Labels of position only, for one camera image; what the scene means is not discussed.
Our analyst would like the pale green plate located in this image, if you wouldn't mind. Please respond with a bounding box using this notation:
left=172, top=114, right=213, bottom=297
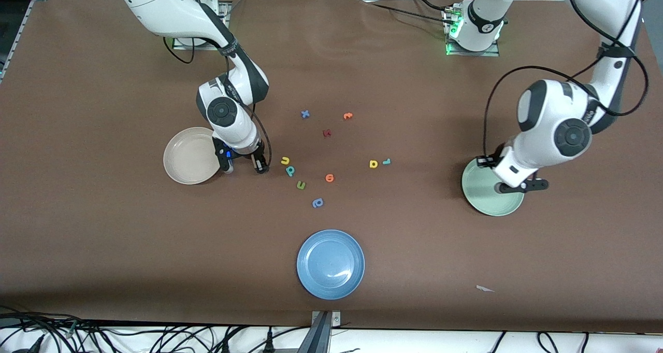
left=461, top=158, right=525, bottom=217

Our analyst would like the beige brown plate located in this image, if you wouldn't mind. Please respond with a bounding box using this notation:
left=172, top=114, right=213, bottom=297
left=163, top=126, right=223, bottom=185

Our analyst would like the blue plate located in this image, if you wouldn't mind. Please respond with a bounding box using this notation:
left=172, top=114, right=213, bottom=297
left=296, top=229, right=366, bottom=300

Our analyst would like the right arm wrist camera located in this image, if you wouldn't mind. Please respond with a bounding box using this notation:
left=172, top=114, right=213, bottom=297
left=218, top=147, right=235, bottom=175

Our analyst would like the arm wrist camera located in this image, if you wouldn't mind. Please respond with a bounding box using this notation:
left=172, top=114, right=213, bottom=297
left=494, top=178, right=550, bottom=195
left=218, top=147, right=235, bottom=175

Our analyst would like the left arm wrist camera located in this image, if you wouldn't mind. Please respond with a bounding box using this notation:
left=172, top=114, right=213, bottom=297
left=494, top=178, right=550, bottom=195

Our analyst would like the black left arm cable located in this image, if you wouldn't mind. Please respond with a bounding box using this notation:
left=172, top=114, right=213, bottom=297
left=483, top=0, right=649, bottom=159

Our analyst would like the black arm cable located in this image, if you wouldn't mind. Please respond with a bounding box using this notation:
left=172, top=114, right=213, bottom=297
left=163, top=34, right=272, bottom=168
left=483, top=0, right=649, bottom=159

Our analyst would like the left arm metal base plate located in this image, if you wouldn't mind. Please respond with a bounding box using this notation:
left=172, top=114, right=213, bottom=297
left=445, top=8, right=501, bottom=57

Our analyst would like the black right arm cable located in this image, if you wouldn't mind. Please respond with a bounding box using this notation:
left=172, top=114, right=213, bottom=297
left=163, top=34, right=272, bottom=168

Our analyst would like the black base power cable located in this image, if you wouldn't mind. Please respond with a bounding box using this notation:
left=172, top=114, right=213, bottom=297
left=370, top=0, right=462, bottom=27

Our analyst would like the grey metal camera bracket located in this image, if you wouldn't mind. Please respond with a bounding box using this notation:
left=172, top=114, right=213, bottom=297
left=296, top=310, right=341, bottom=353

